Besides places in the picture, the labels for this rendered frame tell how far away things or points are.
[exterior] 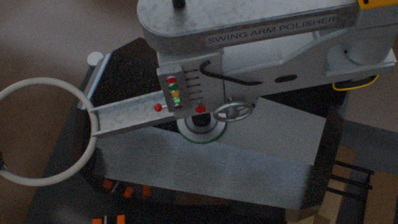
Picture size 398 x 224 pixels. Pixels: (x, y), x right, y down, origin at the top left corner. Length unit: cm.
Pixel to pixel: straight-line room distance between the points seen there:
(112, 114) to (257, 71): 71
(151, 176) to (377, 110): 150
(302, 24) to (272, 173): 89
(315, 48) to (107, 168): 121
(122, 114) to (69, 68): 139
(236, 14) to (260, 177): 97
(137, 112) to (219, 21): 79
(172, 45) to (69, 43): 214
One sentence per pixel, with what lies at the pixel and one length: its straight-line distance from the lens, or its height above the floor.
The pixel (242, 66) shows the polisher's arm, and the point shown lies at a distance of 193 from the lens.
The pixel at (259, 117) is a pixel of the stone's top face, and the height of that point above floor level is 80.
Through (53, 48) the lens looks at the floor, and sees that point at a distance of 381.
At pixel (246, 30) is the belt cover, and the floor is 163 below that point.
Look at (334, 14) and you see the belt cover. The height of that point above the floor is 164.
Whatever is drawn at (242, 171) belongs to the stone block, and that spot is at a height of 73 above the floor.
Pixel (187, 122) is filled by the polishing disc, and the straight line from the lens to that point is 243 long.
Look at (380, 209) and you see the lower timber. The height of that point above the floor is 11.
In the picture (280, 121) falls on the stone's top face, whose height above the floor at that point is 80.
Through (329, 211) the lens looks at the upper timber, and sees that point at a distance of 295.
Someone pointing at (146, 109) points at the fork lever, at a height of 99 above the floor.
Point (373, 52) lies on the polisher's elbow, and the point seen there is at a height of 132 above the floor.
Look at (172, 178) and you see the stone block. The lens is 255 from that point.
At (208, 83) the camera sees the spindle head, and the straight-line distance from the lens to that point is 193.
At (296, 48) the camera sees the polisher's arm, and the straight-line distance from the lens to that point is 191.
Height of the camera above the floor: 305
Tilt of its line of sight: 65 degrees down
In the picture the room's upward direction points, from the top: 11 degrees counter-clockwise
